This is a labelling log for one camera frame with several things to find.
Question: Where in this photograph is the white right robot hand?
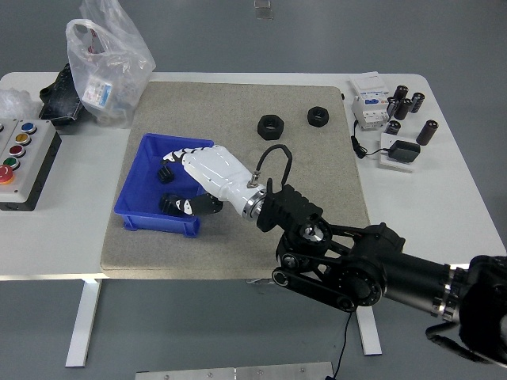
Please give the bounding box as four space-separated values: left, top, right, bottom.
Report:
161 145 263 219

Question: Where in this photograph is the large black hex nut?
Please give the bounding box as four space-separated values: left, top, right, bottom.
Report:
256 113 285 141

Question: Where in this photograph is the blue plastic box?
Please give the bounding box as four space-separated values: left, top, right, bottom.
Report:
113 133 216 238

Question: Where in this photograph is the small black hex nut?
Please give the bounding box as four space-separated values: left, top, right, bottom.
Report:
306 105 331 127

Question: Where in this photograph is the grey push-button control box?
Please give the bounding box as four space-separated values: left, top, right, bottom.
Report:
0 117 63 211

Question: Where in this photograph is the grey-brown mat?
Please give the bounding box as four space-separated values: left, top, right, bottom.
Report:
98 81 372 281

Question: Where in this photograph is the white and blue carton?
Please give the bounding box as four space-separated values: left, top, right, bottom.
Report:
83 77 116 110

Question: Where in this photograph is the clear plastic bag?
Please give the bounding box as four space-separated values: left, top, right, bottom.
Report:
65 0 156 130

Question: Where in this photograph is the white circuit breaker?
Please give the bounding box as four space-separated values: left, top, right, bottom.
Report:
348 70 393 131

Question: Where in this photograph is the metal floor socket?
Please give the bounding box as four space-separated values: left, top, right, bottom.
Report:
253 0 275 20

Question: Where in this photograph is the white flat block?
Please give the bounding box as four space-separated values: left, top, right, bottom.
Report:
375 131 417 174

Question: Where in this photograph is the black power adapter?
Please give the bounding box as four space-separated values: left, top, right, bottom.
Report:
387 139 421 163

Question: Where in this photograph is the grey metal plate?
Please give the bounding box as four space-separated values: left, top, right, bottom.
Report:
135 361 334 380

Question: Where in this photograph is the white table leg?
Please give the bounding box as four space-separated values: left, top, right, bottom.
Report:
354 306 383 356
65 279 104 367

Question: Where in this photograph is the crumpled clear bubble wrap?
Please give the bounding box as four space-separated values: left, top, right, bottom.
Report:
0 89 43 120

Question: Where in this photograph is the black adapter cord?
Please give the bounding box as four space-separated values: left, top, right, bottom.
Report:
350 120 393 161

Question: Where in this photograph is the black hanging cable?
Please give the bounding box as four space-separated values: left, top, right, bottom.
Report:
326 311 354 380

